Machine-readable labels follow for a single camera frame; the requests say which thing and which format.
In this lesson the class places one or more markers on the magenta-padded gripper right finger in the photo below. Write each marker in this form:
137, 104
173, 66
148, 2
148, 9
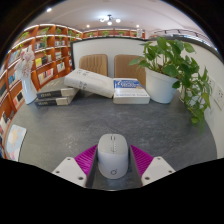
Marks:
156, 170

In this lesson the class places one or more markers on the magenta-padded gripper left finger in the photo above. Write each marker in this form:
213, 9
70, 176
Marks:
71, 170

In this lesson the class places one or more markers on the light grey computer mouse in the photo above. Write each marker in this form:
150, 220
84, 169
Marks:
112, 160

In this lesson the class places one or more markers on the white book with plain cover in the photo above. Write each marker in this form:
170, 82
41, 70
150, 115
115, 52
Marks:
131, 96

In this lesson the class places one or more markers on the white plant pot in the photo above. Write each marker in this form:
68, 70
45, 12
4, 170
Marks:
160, 86

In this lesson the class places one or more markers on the white ceramic vase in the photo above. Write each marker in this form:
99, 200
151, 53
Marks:
29, 91

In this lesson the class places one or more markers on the thick white book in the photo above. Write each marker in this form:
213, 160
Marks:
90, 82

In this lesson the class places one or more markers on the tan upholstered chair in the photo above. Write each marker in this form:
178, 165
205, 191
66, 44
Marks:
94, 64
128, 66

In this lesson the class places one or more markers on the green leafy pothos plant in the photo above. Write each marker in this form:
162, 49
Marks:
173, 63

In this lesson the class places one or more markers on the curved orange wooden bookshelf unit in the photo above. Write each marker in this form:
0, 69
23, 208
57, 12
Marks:
46, 60

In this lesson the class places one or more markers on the multi-bulb ceiling light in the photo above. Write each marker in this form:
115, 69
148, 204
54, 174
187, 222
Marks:
109, 20

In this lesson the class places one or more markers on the white wall socket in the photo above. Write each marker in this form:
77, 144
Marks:
211, 85
219, 96

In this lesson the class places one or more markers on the black track light rail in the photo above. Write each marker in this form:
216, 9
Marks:
183, 33

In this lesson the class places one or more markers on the orange wall shelf unit with plants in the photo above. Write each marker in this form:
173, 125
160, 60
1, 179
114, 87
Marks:
113, 33

